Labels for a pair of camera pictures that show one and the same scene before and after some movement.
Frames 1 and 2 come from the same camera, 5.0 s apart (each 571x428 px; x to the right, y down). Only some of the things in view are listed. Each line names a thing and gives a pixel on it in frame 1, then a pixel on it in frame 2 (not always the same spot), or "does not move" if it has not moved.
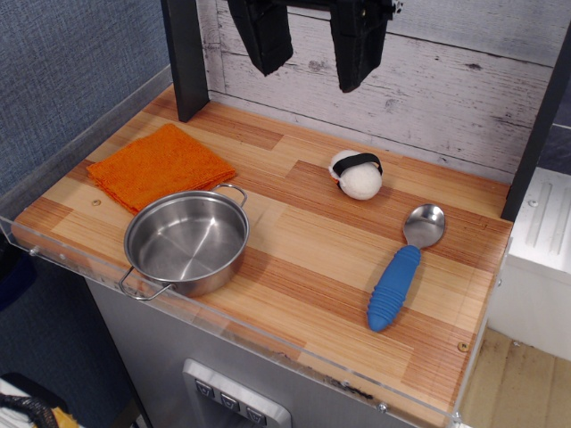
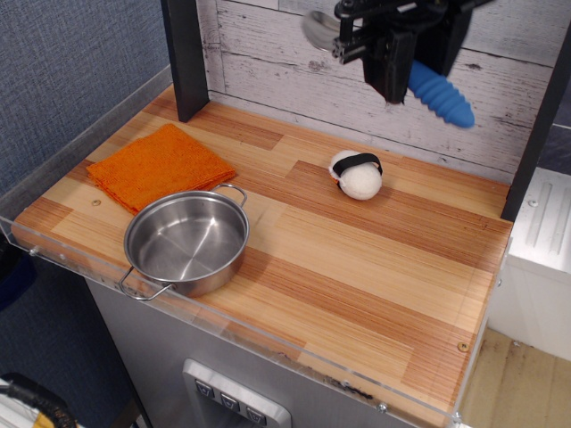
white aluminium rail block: (542, 228) does not move
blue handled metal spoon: (423, 224) -> (321, 30)
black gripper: (358, 29) -> (387, 66)
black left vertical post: (184, 33) does not move
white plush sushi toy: (357, 175) does not move
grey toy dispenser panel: (217, 399) does not move
